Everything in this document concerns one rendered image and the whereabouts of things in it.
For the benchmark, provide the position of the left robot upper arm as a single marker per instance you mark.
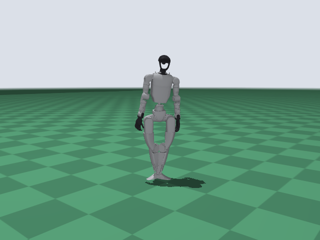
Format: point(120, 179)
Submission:
point(176, 82)

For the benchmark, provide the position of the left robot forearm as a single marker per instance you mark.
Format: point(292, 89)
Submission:
point(176, 108)

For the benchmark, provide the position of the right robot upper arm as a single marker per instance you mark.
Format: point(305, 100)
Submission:
point(146, 85)

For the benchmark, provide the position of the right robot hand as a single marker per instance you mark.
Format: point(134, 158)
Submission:
point(139, 123)

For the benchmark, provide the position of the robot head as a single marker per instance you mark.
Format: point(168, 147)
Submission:
point(164, 59)

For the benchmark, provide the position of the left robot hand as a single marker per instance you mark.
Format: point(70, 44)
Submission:
point(177, 127)

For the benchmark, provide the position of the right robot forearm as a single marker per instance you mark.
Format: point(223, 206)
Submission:
point(142, 106)

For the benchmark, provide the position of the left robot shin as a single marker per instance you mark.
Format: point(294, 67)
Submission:
point(162, 157)

